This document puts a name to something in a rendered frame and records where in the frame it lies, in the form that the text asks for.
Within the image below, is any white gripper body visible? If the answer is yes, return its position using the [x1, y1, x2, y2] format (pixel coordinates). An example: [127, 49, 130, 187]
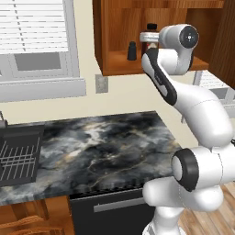
[140, 31, 161, 43]

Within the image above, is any black shaker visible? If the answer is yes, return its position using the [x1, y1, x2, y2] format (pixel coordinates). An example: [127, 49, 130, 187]
[126, 40, 139, 62]

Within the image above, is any wooden cabinet door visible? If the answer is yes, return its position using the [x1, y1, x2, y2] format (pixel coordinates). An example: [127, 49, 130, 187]
[208, 0, 235, 90]

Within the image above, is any wooden base cabinet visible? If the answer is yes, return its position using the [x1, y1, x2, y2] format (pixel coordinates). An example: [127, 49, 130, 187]
[0, 195, 75, 235]

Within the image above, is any dark red bottle black cap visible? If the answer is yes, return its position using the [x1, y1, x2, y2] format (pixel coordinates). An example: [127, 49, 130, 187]
[145, 23, 160, 52]

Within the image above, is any white framed window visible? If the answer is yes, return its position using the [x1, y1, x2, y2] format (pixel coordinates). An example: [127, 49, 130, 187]
[192, 69, 235, 111]

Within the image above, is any window with white blinds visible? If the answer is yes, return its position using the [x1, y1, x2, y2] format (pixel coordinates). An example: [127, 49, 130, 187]
[0, 0, 87, 104]

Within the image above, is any black dish rack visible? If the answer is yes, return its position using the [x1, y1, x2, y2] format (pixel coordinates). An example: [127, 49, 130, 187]
[0, 119, 46, 188]

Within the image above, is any black dishwasher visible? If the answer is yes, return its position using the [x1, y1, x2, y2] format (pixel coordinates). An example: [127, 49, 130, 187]
[69, 187, 158, 235]

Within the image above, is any open wooden wall cabinet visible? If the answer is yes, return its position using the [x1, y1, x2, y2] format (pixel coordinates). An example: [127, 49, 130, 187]
[92, 0, 228, 77]

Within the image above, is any grey wall outlet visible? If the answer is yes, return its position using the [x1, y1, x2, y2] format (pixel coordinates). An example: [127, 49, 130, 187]
[95, 74, 109, 95]

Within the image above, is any grey dishwasher handle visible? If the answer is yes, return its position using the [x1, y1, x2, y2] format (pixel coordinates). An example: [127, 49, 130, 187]
[93, 196, 147, 214]

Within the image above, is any wooden cabinet handle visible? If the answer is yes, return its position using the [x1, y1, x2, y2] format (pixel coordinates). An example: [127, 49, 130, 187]
[0, 215, 45, 229]

